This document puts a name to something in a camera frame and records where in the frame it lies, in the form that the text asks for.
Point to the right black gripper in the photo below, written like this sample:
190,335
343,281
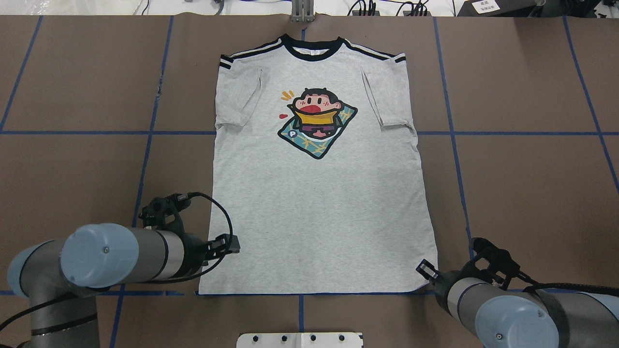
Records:
444,282

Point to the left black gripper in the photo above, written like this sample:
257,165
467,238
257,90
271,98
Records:
195,254

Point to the grey cartoon print t-shirt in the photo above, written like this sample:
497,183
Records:
316,161

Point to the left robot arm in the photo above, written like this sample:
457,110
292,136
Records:
62,278

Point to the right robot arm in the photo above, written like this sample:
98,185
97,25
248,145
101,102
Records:
504,307

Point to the white mounting plate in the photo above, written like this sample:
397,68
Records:
301,340

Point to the aluminium frame post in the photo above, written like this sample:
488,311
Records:
302,11

